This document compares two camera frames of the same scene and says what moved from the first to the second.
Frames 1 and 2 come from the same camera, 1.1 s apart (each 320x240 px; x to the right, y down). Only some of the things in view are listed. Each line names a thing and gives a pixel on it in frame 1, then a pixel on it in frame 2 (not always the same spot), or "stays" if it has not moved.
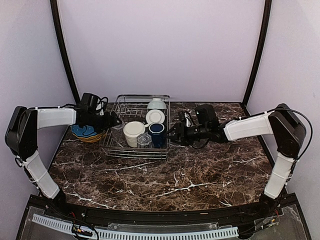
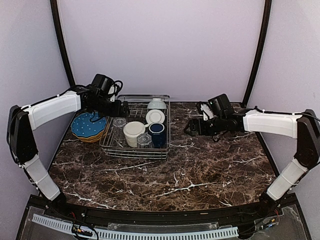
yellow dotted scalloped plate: [91, 139] stays
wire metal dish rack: [144, 132] stays
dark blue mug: [158, 136] stays
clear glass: [144, 140] stays
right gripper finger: [172, 130] -> [192, 127]
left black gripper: [108, 123] -> [116, 112]
